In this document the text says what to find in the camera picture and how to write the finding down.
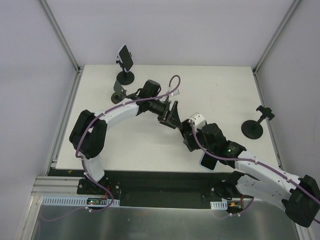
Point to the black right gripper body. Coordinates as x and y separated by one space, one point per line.
188 135

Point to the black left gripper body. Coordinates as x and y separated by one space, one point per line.
166 116

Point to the phone with blue case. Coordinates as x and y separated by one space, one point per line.
208 162

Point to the phone stand with wooden base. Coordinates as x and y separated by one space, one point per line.
119 93

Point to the black clamp phone stand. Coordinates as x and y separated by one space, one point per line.
125 77

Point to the black round-base phone stand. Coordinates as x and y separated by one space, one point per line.
253 129

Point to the phone with lilac case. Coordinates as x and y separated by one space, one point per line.
125 58

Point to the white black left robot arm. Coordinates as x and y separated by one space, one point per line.
89 132

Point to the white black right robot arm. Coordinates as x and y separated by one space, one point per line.
298 197

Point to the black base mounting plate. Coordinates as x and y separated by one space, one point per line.
150 189

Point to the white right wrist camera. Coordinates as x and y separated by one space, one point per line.
198 121

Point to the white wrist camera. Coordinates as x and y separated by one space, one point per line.
172 93
198 121

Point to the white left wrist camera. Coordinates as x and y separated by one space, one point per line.
172 93

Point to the aluminium corner frame post left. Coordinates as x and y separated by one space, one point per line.
44 5

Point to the aluminium corner frame post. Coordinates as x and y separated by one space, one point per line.
44 5
289 14

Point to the aluminium corner frame post right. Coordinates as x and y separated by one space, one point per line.
289 14

